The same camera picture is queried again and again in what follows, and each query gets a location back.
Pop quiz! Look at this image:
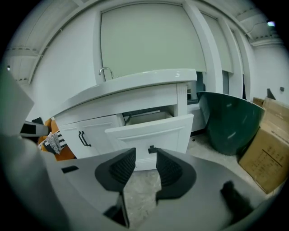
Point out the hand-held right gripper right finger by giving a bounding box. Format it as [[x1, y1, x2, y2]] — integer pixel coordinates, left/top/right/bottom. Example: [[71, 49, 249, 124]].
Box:
[[155, 148, 197, 202]]

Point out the black white striped blanket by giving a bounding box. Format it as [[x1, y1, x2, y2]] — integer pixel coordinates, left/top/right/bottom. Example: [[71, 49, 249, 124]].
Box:
[[39, 131, 69, 155]]

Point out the medium cardboard box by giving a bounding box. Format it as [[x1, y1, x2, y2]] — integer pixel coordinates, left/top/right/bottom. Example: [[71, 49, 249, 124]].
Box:
[[252, 97, 266, 109]]

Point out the orange armchair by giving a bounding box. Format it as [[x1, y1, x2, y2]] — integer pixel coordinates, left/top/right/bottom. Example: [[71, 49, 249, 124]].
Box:
[[37, 118, 76, 162]]

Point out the white drawer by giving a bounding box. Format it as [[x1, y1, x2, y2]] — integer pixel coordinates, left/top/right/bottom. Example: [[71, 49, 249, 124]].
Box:
[[104, 109, 195, 160]]

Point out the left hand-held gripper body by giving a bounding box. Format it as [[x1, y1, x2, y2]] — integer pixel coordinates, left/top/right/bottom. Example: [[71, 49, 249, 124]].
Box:
[[0, 69, 49, 145]]

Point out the white vanity sink cabinet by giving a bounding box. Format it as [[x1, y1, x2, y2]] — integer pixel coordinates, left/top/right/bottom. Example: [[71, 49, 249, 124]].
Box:
[[48, 68, 198, 118]]

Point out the large taped cardboard box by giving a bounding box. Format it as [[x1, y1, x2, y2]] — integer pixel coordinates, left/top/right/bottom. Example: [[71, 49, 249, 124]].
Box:
[[238, 97, 289, 195]]

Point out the chrome faucet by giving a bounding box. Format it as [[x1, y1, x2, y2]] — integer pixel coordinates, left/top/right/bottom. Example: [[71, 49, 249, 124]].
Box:
[[98, 66, 115, 80]]

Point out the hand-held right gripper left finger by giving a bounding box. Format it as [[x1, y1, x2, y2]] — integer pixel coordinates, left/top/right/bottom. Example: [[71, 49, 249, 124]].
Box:
[[94, 148, 137, 192]]

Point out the white cabinet door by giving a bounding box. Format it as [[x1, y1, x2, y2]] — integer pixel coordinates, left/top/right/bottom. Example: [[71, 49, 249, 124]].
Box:
[[56, 123, 85, 160], [80, 115, 127, 159]]

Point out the wide pale roller blind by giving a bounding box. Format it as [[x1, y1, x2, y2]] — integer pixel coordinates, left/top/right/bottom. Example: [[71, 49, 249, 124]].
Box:
[[100, 3, 207, 79]]

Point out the narrow pale roller blind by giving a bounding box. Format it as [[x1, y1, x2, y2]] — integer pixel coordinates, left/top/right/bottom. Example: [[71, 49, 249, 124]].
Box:
[[200, 12, 234, 74]]

